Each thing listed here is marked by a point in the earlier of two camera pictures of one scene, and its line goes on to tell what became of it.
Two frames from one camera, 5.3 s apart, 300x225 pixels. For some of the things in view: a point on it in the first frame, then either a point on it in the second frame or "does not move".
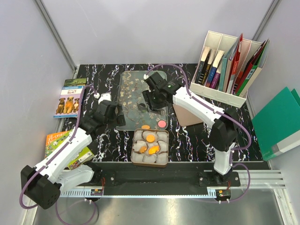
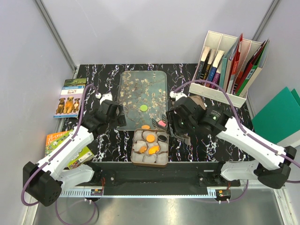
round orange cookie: [150, 138] does not move
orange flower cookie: [142, 149] does not move
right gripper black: [147, 93] to [172, 116]
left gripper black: [119, 120] does not move
